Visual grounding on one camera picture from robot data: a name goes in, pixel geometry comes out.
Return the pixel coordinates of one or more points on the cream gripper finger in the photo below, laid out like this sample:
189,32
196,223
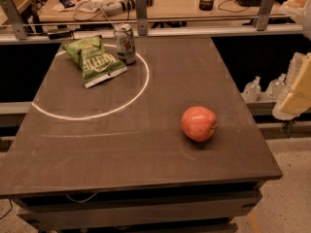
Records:
301,91

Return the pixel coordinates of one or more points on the green 7up soda can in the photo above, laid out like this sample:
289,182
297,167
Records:
124,37

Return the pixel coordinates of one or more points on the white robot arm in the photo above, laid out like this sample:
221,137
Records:
301,9

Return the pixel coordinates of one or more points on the red apple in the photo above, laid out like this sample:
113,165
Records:
198,123

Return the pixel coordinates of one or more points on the right clear sanitizer bottle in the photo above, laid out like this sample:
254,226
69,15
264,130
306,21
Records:
275,87

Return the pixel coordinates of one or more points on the clear sanitizer bottle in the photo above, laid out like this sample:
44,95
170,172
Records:
275,87
252,90

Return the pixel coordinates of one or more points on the left clear sanitizer bottle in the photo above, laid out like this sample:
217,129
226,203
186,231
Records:
252,90

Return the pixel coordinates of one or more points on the small black cup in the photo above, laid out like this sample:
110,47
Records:
206,5

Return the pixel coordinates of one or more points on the white power strip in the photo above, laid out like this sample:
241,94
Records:
120,7

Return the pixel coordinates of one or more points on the green chip bag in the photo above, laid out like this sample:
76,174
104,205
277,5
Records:
96,63

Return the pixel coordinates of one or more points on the wooden background desk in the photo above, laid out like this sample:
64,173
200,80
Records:
53,11

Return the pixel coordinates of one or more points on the aluminium rail frame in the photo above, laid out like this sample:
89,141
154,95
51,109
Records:
105,29

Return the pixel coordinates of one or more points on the right metal bracket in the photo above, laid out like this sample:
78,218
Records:
262,19

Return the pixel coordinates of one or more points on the metal bracket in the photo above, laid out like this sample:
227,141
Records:
262,19
14,19
141,14

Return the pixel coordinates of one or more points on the middle metal bracket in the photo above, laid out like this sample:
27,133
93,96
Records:
141,14

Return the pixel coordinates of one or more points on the black device on rail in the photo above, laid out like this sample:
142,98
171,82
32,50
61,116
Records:
59,33

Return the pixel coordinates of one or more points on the left metal bracket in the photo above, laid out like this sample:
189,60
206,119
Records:
14,19

